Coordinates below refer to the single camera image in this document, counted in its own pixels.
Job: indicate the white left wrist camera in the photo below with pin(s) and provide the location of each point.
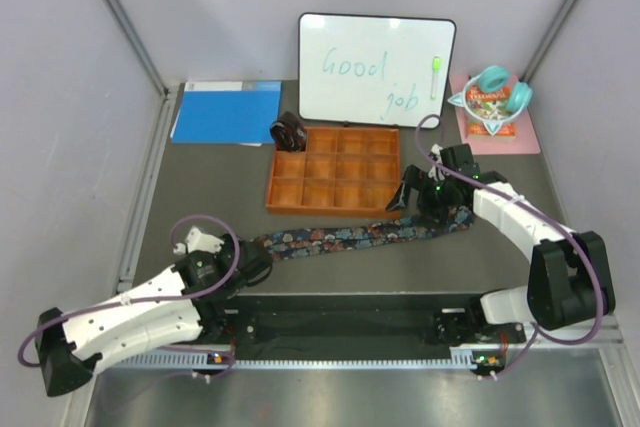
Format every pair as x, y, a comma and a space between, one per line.
196, 240

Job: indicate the navy floral tie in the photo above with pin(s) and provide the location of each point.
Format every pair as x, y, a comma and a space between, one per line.
308, 242

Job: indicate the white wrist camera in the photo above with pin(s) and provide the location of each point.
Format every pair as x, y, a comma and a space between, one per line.
434, 172
196, 240

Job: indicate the teal cat-ear headphones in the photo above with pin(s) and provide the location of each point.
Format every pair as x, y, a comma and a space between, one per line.
491, 79

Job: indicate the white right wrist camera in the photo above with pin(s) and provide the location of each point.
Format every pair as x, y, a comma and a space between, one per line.
434, 172

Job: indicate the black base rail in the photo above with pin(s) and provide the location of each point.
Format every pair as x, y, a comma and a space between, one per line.
353, 327

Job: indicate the green marker pen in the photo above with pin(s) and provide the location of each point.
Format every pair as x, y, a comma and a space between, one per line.
436, 68

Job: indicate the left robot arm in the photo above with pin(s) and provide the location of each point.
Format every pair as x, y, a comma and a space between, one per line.
185, 303

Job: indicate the orange compartment tray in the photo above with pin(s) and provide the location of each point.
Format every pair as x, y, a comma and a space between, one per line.
342, 172

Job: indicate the grey cable duct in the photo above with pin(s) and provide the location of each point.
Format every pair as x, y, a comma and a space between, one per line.
210, 358

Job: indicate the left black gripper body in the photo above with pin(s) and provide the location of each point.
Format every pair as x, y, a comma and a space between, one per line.
229, 246

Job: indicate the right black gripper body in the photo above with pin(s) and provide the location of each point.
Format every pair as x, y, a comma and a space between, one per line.
436, 197

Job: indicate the blue folder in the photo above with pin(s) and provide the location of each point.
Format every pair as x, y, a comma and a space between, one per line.
227, 113

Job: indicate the white dry-erase board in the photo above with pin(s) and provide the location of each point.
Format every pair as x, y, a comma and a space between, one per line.
372, 70

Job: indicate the orange book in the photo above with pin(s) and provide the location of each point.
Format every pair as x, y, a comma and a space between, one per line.
487, 115

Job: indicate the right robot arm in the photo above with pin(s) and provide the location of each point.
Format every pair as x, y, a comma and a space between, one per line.
569, 280

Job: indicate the rolled dark red tie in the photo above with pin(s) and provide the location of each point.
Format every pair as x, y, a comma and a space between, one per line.
288, 133

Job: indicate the pink mat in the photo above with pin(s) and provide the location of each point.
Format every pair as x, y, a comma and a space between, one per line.
525, 142

